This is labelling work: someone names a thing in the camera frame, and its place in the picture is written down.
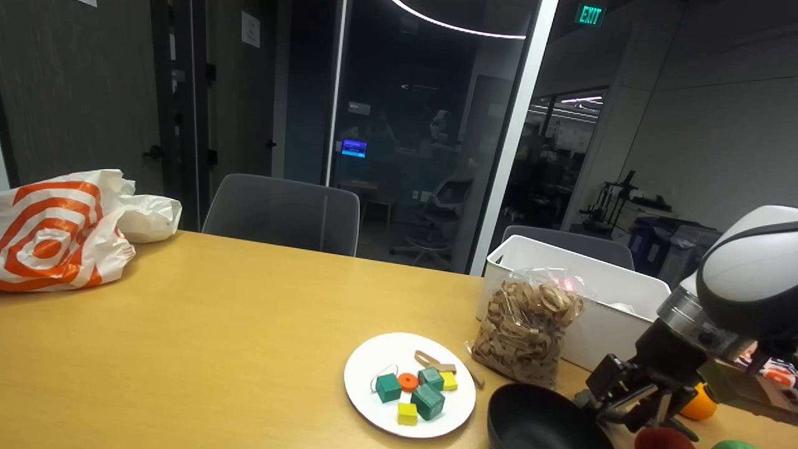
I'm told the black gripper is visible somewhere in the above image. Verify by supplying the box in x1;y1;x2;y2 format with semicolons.
582;321;726;434

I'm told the red toy fruit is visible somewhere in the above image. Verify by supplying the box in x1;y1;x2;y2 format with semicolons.
633;425;696;449

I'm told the orange toy fruit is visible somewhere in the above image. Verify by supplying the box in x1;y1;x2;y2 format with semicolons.
677;380;719;424

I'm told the black bowl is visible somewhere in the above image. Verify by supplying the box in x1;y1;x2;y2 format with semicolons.
485;380;618;449

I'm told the small teal block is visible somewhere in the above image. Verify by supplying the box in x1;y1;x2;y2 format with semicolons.
374;372;404;405
419;365;445;393

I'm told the large teal block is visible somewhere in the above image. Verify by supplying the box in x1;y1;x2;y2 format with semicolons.
411;384;445;420

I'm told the white round plate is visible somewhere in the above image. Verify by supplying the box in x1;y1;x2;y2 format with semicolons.
342;329;479;440

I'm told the white plastic bin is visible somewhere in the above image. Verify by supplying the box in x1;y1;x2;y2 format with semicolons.
481;232;673;374

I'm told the clear bag of rubber bands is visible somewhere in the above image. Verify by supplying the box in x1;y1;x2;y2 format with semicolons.
469;269;586;393

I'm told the black tripod machine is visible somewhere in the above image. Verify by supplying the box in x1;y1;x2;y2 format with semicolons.
581;168;670;243

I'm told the blue lit screen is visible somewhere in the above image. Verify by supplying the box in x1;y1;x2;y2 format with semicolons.
338;136;370;160

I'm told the green exit sign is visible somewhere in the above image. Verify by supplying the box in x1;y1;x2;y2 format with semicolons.
576;3;605;27

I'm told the white paper door sign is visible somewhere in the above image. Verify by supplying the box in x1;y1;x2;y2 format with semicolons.
239;10;261;50

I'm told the white orange plastic bag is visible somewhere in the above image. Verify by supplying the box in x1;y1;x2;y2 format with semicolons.
0;166;183;293

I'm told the white ring ceiling light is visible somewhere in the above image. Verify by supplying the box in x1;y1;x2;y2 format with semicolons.
388;0;532;41

